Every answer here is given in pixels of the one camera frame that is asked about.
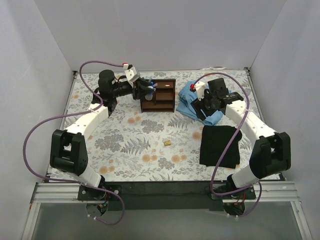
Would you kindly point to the aluminium frame rail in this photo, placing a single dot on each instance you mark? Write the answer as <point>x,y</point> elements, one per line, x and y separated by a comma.
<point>175,210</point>

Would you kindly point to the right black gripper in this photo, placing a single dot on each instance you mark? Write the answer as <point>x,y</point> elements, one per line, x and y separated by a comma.
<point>200,110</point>

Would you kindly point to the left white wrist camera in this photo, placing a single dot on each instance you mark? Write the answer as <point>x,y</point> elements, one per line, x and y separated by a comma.
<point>131,73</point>

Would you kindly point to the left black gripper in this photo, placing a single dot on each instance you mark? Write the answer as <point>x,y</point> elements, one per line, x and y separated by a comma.
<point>136,90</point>

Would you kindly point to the black folded cloth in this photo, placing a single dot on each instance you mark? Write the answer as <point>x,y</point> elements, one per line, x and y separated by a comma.
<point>213,142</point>

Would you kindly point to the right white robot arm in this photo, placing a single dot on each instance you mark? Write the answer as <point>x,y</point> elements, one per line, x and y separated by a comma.
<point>271,152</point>

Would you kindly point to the dark wooden desk organizer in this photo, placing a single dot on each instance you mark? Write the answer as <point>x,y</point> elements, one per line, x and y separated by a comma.
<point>163,99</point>

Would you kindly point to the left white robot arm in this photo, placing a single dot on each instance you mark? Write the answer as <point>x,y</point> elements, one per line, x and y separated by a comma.
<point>68,151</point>

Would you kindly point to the floral patterned table mat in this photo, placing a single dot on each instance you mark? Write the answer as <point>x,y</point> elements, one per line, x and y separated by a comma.
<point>129,145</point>

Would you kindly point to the small yellow eraser block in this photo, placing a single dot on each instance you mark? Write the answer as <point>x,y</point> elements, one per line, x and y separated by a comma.
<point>167,143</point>

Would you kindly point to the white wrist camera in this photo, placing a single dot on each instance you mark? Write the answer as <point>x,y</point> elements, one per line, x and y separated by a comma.
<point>131,73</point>
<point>199,88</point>

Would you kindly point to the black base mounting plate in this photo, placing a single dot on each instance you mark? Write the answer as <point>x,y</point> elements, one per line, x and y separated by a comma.
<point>159,195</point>

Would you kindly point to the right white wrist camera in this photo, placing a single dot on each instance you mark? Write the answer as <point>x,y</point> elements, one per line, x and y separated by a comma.
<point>199,88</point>

